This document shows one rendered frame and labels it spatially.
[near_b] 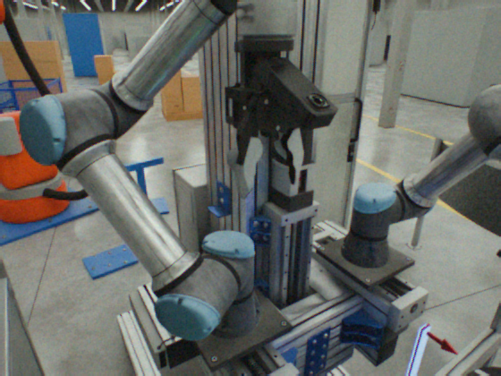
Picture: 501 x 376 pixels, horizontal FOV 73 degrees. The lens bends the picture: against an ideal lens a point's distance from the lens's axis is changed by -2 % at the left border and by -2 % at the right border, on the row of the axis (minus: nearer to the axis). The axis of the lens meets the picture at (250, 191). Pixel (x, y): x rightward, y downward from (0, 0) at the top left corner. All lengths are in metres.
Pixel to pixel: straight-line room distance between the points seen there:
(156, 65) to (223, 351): 0.62
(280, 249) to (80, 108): 0.61
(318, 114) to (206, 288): 0.41
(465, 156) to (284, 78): 0.65
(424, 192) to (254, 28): 0.78
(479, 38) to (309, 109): 9.77
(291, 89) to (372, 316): 0.88
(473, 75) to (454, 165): 9.23
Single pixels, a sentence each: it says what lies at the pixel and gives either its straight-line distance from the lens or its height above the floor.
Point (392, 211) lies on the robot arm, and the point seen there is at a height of 1.22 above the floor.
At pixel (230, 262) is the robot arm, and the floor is 1.25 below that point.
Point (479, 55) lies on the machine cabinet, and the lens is 10.19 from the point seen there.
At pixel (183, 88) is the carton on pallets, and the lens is 7.62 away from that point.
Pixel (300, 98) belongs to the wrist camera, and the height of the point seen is 1.62.
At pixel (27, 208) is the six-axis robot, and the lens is 3.85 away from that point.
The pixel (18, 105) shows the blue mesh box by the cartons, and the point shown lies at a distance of 6.37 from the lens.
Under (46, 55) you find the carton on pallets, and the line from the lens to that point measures 7.84.
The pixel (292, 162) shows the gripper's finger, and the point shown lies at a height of 1.51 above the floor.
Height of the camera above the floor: 1.69
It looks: 25 degrees down
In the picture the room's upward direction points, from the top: straight up
